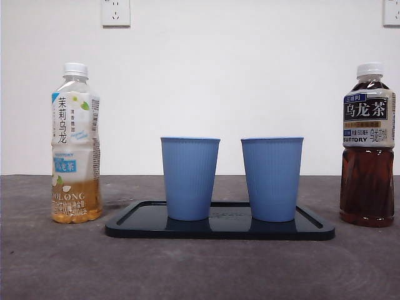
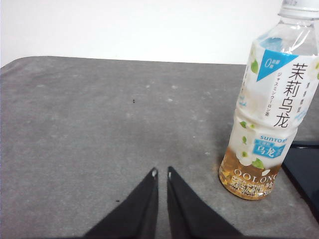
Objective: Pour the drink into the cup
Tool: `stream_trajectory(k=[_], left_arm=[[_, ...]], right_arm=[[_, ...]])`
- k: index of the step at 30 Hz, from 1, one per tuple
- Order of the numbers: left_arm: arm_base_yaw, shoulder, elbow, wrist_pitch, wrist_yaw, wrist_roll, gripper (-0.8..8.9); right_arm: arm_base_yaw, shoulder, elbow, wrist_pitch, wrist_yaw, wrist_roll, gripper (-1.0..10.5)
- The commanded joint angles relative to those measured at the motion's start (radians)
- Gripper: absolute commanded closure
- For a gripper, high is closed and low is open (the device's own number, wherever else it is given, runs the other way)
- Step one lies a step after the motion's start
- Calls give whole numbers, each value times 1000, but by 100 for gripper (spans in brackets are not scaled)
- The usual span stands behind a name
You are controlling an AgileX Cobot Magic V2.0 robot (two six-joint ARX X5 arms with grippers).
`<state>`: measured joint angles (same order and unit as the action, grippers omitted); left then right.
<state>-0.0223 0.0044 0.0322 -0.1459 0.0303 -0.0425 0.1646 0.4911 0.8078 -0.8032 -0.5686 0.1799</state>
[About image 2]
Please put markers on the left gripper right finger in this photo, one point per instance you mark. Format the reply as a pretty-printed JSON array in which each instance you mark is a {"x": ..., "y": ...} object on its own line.
[{"x": 189, "y": 214}]

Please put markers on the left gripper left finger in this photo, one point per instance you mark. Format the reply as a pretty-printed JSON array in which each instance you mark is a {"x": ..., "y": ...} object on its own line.
[{"x": 134, "y": 214}]

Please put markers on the jasmine oolong tea bottle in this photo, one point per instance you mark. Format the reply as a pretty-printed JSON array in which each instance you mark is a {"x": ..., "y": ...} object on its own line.
[{"x": 264, "y": 124}]

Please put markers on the dark rectangular tray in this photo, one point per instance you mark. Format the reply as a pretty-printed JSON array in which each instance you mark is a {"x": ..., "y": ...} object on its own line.
[{"x": 304, "y": 169}]

